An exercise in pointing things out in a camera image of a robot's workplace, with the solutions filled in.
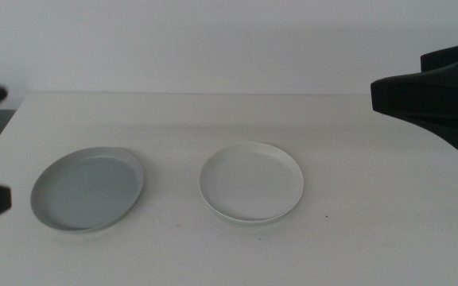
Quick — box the white shallow bowl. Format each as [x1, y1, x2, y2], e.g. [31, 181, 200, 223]
[197, 141, 305, 224]

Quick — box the grey shallow bowl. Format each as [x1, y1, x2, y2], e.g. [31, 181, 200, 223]
[30, 146, 146, 233]

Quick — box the pale green shallow bowl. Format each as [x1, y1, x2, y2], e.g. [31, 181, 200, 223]
[212, 212, 293, 226]

